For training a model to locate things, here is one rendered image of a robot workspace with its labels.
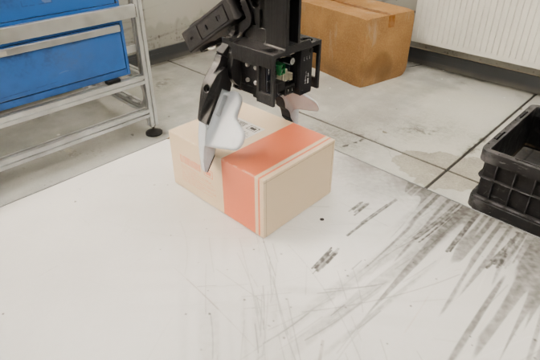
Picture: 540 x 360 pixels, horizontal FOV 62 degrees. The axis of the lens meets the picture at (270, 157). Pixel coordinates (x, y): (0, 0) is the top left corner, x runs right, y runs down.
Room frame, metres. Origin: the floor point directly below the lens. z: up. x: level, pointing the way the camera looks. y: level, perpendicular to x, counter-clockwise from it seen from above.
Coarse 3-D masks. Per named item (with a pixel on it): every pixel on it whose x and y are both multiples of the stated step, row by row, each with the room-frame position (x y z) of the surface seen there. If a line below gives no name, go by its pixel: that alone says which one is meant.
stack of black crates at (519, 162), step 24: (528, 120) 0.92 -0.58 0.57; (504, 144) 0.82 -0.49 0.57; (528, 144) 0.95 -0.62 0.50; (504, 168) 0.72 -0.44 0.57; (528, 168) 0.70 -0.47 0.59; (480, 192) 0.75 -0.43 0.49; (504, 192) 0.72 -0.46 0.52; (528, 192) 0.70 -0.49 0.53; (504, 216) 0.70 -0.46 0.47; (528, 216) 0.68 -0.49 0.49
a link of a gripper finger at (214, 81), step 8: (216, 56) 0.45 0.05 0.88; (224, 56) 0.45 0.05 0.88; (216, 64) 0.44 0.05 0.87; (224, 64) 0.45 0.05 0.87; (208, 72) 0.44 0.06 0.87; (216, 72) 0.43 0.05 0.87; (224, 72) 0.44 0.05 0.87; (208, 80) 0.43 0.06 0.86; (216, 80) 0.43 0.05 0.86; (224, 80) 0.44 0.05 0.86; (208, 88) 0.43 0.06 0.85; (216, 88) 0.43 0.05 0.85; (224, 88) 0.44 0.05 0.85; (200, 96) 0.43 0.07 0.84; (208, 96) 0.43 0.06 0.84; (216, 96) 0.43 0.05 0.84; (200, 104) 0.43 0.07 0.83; (208, 104) 0.43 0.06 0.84; (200, 112) 0.43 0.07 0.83; (208, 112) 0.42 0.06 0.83; (200, 120) 0.43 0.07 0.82; (208, 120) 0.42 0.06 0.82
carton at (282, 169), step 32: (192, 128) 0.49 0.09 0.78; (256, 128) 0.49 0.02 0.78; (288, 128) 0.49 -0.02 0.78; (192, 160) 0.46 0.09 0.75; (224, 160) 0.42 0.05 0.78; (256, 160) 0.42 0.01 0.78; (288, 160) 0.42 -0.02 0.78; (320, 160) 0.44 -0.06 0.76; (192, 192) 0.46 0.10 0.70; (224, 192) 0.42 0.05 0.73; (256, 192) 0.38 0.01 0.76; (288, 192) 0.40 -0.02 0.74; (320, 192) 0.45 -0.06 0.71; (256, 224) 0.38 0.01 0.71
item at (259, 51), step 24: (240, 0) 0.46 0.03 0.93; (264, 0) 0.44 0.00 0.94; (288, 0) 0.41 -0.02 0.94; (240, 24) 0.46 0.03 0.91; (264, 24) 0.44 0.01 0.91; (288, 24) 0.41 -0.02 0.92; (240, 48) 0.43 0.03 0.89; (264, 48) 0.42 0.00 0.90; (288, 48) 0.41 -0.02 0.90; (312, 48) 0.44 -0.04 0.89; (240, 72) 0.45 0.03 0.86; (264, 72) 0.42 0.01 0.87; (288, 72) 0.44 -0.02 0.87; (264, 96) 0.41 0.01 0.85
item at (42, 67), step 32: (0, 0) 1.59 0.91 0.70; (32, 0) 1.66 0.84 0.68; (64, 0) 1.74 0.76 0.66; (96, 0) 1.83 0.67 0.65; (64, 32) 1.72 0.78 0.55; (96, 32) 1.80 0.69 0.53; (0, 64) 1.54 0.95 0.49; (32, 64) 1.62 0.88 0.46; (64, 64) 1.70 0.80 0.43; (96, 64) 1.79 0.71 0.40; (128, 64) 1.89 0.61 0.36; (0, 96) 1.52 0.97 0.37; (32, 96) 1.60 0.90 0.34
